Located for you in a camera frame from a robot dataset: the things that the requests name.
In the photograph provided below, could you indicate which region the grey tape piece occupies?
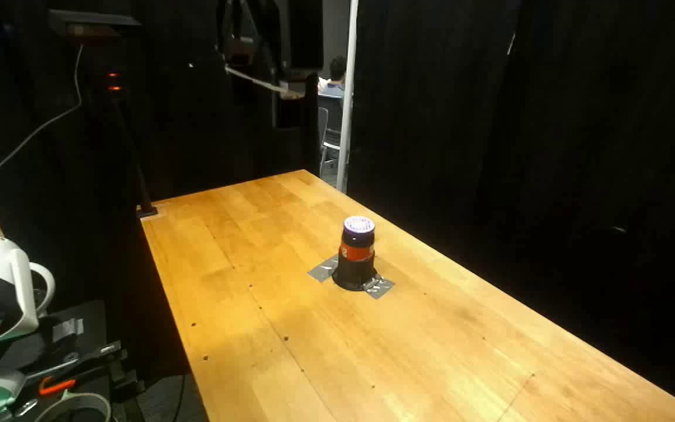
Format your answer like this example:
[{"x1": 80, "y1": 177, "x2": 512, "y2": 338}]
[
  {"x1": 310, "y1": 259, "x2": 338, "y2": 282},
  {"x1": 364, "y1": 276, "x2": 393, "y2": 301}
]

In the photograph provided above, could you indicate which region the black camera tripod stand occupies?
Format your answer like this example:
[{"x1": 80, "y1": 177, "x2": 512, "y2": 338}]
[{"x1": 49, "y1": 9, "x2": 158, "y2": 218}]

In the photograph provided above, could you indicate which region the grey tape right piece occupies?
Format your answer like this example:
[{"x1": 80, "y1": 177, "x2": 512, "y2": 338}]
[{"x1": 364, "y1": 276, "x2": 393, "y2": 301}]

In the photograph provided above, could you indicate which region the dark cup on table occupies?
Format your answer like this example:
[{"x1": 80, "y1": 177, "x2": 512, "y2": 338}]
[{"x1": 332, "y1": 215, "x2": 377, "y2": 290}]

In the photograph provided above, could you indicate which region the white vertical pole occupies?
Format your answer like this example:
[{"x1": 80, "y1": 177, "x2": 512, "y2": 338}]
[{"x1": 335, "y1": 0, "x2": 362, "y2": 192}]

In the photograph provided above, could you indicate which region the white cable on curtain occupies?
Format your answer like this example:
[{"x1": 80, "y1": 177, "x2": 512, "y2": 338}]
[{"x1": 0, "y1": 43, "x2": 87, "y2": 201}]

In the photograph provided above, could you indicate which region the orange handled tool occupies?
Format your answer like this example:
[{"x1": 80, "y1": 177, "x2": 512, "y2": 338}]
[{"x1": 38, "y1": 377, "x2": 78, "y2": 398}]

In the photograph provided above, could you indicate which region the grey tape left piece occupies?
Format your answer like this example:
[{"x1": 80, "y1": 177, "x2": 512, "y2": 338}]
[{"x1": 310, "y1": 259, "x2": 338, "y2": 282}]

